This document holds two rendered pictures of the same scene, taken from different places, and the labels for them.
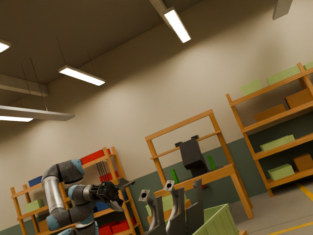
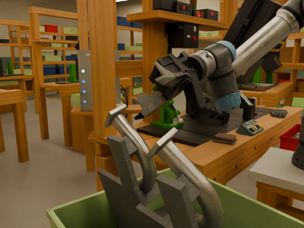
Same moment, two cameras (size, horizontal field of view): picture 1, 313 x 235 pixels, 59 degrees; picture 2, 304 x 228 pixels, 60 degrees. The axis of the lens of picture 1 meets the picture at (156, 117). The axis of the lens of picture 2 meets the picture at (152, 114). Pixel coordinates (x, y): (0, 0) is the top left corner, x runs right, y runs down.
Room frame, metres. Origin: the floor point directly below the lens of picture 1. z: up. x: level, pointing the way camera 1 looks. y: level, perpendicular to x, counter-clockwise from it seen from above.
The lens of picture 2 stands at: (1.50, -0.29, 1.30)
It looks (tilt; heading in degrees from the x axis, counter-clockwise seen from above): 12 degrees down; 109
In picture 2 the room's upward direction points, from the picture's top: straight up
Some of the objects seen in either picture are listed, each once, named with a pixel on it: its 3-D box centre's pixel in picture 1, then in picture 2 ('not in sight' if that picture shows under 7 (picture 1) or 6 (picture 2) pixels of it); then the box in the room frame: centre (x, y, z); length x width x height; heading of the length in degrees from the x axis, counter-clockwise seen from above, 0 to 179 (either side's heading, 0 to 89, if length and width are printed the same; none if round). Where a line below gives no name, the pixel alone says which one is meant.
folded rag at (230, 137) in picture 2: not in sight; (225, 138); (1.43, 0.96, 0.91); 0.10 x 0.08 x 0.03; 168
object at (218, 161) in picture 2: not in sight; (258, 136); (1.60, 1.36, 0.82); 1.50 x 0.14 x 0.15; 67
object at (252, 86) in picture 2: not in sight; (239, 85); (1.46, 1.50, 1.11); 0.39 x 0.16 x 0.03; 157
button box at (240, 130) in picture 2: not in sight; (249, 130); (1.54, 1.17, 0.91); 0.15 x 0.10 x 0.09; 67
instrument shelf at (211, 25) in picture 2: not in sight; (187, 22); (1.10, 1.57, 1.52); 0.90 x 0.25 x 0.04; 67
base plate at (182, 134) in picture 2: not in sight; (217, 118); (1.34, 1.46, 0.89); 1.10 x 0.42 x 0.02; 67
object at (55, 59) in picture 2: not in sight; (58, 61); (-4.41, 7.09, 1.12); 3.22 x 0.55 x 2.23; 75
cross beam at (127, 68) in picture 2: not in sight; (173, 65); (1.00, 1.61, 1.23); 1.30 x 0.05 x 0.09; 67
